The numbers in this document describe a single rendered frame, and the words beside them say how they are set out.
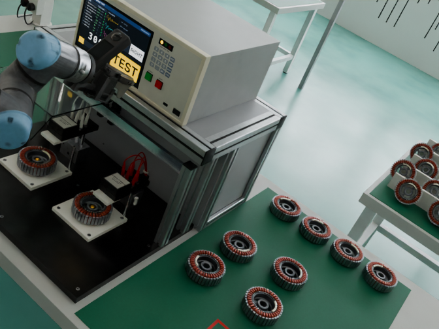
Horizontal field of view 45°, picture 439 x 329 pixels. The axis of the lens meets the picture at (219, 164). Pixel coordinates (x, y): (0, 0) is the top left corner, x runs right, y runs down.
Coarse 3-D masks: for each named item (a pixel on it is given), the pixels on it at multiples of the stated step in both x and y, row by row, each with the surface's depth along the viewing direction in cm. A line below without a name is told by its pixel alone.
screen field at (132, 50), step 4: (132, 44) 139; (128, 48) 140; (132, 48) 139; (136, 48) 138; (128, 52) 140; (132, 52) 140; (136, 52) 139; (140, 52) 138; (136, 56) 139; (140, 56) 138; (140, 60) 139
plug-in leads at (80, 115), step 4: (88, 108) 164; (72, 112) 160; (80, 112) 161; (84, 112) 157; (88, 112) 159; (72, 116) 160; (76, 116) 158; (80, 116) 162; (84, 116) 164; (88, 116) 160; (76, 120) 159; (80, 120) 158; (84, 120) 161; (80, 124) 159; (84, 124) 161; (80, 128) 159
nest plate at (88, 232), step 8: (72, 200) 150; (56, 208) 145; (64, 208) 146; (64, 216) 144; (72, 216) 145; (112, 216) 150; (120, 216) 152; (72, 224) 143; (80, 224) 144; (104, 224) 147; (112, 224) 148; (120, 224) 150; (80, 232) 141; (88, 232) 142; (96, 232) 143; (104, 232) 145; (88, 240) 140
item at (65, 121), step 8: (56, 120) 155; (64, 120) 156; (72, 120) 157; (88, 120) 165; (48, 128) 156; (56, 128) 154; (64, 128) 153; (72, 128) 155; (88, 128) 161; (96, 128) 164; (48, 136) 154; (56, 136) 155; (64, 136) 154; (72, 136) 157; (80, 144) 164
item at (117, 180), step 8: (112, 176) 151; (120, 176) 152; (104, 184) 149; (112, 184) 148; (120, 184) 149; (128, 184) 150; (136, 184) 155; (144, 184) 157; (96, 192) 149; (104, 192) 150; (112, 192) 148; (120, 192) 148; (128, 192) 151; (104, 200) 147; (112, 200) 148
